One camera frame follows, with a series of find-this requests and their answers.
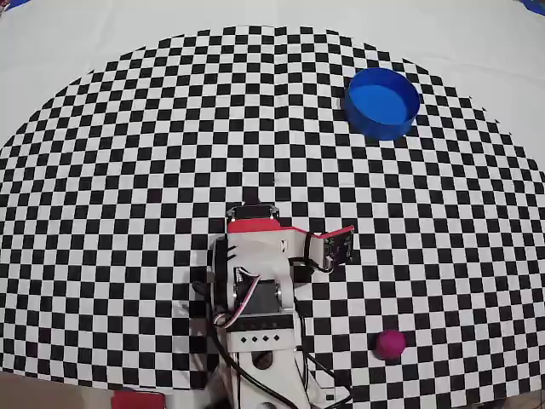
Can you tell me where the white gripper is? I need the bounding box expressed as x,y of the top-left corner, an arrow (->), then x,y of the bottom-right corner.
212,204 -> 320,262

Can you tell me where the pink ball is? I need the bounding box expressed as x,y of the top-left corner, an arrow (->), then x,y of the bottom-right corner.
374,329 -> 408,361

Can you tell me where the blue round box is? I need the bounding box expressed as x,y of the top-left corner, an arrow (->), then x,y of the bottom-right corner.
343,66 -> 422,141

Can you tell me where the black white checkerboard mat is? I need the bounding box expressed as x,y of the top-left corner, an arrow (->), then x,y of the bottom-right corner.
0,24 -> 545,404

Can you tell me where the red rectangular object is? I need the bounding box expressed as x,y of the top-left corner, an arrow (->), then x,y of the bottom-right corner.
111,390 -> 166,409

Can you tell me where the white table sheet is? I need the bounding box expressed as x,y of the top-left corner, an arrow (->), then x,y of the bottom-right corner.
0,0 -> 545,409

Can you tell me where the white red servo wire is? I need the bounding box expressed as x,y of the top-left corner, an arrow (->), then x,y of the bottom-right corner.
215,268 -> 265,331

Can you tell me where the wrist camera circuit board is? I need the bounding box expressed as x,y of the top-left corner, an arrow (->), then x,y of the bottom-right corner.
319,227 -> 357,270

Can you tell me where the black cable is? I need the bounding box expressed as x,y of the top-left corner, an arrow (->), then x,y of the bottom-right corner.
193,255 -> 354,409

